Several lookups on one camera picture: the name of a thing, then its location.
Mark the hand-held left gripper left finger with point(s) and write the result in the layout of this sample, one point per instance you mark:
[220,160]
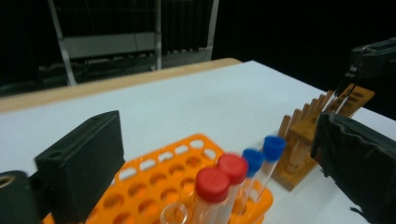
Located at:
[81,165]

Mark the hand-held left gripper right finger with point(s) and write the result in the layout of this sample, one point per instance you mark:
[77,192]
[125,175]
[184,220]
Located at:
[358,168]

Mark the wooden tube rack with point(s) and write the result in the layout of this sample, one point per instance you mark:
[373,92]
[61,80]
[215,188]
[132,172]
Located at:
[289,177]

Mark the orange plastic tube rack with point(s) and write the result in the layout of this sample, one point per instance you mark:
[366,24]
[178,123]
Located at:
[155,175]

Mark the blue-capped clear tube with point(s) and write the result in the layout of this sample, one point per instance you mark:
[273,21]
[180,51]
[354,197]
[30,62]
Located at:
[274,147]
[253,158]

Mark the red-capped clear tube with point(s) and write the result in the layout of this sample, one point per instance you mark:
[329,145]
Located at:
[211,183]
[233,166]

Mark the clear uncapped tube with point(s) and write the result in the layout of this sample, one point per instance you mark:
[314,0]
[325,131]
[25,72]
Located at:
[174,214]

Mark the white table sheet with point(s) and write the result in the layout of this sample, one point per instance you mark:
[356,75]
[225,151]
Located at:
[202,102]

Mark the white metal desk frame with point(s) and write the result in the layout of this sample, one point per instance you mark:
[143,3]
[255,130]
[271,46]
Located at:
[109,45]

